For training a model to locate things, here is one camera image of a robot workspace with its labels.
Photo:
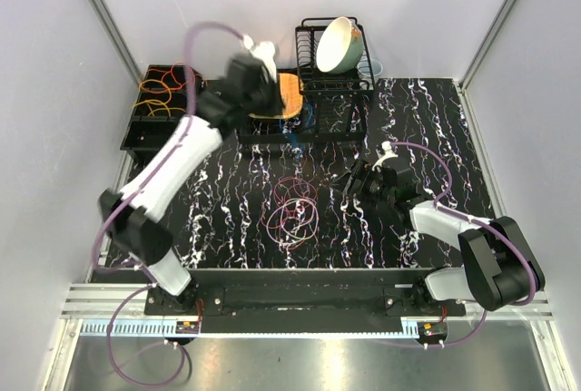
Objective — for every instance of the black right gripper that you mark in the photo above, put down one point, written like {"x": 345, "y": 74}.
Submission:
{"x": 362, "y": 171}

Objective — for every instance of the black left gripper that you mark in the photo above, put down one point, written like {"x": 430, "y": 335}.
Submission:
{"x": 277, "y": 104}

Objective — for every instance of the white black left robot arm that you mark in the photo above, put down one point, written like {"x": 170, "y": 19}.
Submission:
{"x": 132, "y": 216}

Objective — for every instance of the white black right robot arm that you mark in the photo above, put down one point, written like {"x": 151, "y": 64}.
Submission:
{"x": 498, "y": 266}

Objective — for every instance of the black compartment bin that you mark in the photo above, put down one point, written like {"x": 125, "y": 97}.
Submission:
{"x": 160, "y": 104}

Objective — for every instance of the black flat tray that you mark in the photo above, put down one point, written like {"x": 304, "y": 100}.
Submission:
{"x": 324, "y": 118}

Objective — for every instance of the white ceramic bowl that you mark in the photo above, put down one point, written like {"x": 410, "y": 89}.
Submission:
{"x": 340, "y": 47}

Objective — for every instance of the light blue cup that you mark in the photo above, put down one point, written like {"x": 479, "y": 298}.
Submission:
{"x": 370, "y": 69}

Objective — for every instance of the black wire dish rack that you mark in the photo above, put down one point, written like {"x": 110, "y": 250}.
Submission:
{"x": 315, "y": 82}

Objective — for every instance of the grey cable duct strip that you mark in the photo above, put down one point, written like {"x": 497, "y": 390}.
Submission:
{"x": 278, "y": 324}

